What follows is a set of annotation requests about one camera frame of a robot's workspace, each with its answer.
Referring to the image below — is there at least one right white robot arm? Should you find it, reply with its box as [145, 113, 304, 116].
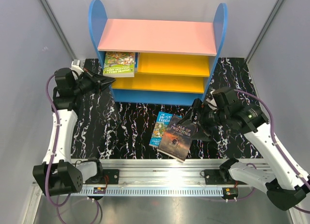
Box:
[177, 87, 310, 211]

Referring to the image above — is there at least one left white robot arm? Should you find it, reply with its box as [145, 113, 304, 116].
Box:
[32, 68, 115, 198]

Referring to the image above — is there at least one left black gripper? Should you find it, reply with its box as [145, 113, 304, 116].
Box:
[72, 67, 115, 97]

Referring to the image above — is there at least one blue back cover book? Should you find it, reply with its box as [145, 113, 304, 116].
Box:
[134, 52, 140, 73]

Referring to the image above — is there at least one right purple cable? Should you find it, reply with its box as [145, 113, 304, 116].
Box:
[233, 89, 310, 214]

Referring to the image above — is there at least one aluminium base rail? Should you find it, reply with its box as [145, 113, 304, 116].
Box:
[70, 158, 272, 188]

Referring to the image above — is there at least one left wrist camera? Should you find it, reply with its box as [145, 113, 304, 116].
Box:
[71, 60, 83, 75]

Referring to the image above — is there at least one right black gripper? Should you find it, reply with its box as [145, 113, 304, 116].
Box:
[177, 98, 230, 141]

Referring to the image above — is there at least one green storey treehouse book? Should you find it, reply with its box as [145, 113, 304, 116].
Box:
[103, 52, 136, 78]

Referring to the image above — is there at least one slotted grey cable duct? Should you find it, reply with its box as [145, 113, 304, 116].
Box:
[78, 187, 223, 197]

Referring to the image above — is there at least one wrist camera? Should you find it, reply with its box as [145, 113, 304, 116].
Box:
[71, 60, 83, 75]
[205, 91, 217, 110]

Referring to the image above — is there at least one dark tale two cities book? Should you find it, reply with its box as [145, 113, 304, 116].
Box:
[157, 115, 197, 163]

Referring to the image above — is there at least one light blue treehouse book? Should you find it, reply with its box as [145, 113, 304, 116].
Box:
[149, 111, 181, 149]

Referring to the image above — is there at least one blue pink yellow bookshelf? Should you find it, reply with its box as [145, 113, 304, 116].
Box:
[88, 0, 228, 105]

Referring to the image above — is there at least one black marble pattern mat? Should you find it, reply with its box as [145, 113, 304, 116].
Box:
[71, 58, 261, 159]

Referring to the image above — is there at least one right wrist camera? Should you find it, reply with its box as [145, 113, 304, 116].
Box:
[205, 91, 217, 110]

